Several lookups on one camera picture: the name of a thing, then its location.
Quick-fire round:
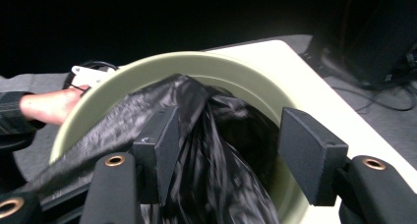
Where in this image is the green plastic bucket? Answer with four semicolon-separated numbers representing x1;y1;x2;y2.
48;50;311;224

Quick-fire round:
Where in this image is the black stand with cables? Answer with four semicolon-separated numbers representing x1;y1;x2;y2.
306;0;417;89

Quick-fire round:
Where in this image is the black long floor cable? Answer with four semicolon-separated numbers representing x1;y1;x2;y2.
336;81;417;114

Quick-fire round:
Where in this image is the black plastic garbage bag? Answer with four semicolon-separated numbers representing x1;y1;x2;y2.
14;74;283;224

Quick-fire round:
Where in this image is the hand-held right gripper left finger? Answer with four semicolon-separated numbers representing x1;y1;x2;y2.
132;105;180;207

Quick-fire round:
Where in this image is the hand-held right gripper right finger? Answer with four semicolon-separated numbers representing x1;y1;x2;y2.
277;106;349;207

